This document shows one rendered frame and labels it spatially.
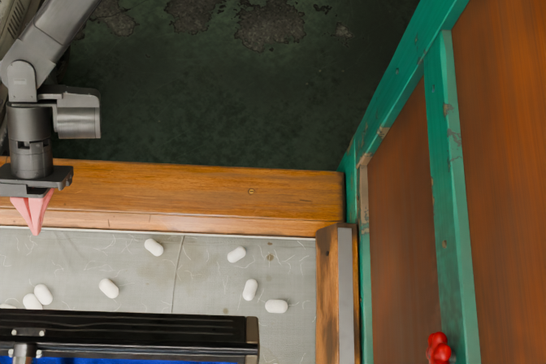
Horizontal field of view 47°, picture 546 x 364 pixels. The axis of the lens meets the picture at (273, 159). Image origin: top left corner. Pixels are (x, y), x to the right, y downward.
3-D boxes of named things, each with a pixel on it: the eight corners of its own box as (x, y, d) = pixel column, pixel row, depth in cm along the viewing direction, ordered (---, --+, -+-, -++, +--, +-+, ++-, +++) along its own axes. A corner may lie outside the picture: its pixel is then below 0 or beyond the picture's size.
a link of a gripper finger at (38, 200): (45, 244, 90) (41, 185, 87) (-5, 242, 90) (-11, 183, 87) (59, 224, 97) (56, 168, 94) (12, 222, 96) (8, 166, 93)
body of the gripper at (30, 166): (62, 194, 88) (59, 145, 85) (-11, 190, 87) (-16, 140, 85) (75, 177, 94) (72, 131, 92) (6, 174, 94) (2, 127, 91)
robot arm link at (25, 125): (8, 90, 88) (1, 100, 83) (59, 90, 90) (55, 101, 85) (12, 136, 91) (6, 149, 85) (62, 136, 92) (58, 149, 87)
